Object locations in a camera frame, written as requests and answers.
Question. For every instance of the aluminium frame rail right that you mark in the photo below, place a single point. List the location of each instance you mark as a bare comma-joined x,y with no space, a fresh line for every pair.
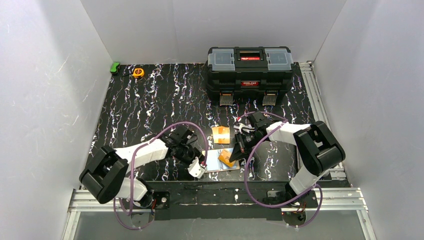
336,173

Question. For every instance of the orange credit card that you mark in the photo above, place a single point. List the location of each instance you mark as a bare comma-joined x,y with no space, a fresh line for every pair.
221,135
224,157

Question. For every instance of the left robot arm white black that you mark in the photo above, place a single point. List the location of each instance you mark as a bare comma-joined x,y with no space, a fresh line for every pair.
110,174

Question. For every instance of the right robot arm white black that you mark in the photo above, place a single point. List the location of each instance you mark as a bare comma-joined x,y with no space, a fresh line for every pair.
316,144

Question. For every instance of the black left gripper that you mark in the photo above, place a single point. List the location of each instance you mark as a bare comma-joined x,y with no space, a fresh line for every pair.
189,155

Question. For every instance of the aluminium frame rail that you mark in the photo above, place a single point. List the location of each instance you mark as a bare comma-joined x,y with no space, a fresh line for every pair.
336,173
234,203

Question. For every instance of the aluminium frame rail front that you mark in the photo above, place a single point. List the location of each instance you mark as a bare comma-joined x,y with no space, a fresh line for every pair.
234,203

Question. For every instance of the green small object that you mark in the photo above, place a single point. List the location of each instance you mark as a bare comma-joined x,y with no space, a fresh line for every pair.
115,67

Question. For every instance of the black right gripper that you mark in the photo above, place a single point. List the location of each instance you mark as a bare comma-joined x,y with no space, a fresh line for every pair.
242,145

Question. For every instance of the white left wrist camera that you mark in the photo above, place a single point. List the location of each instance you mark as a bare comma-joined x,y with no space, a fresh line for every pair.
196,169

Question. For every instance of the yellow tape measure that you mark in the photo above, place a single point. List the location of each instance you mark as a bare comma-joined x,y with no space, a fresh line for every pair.
138,73

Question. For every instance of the black toolbox with red label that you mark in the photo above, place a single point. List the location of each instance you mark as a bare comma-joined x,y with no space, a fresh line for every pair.
259,73

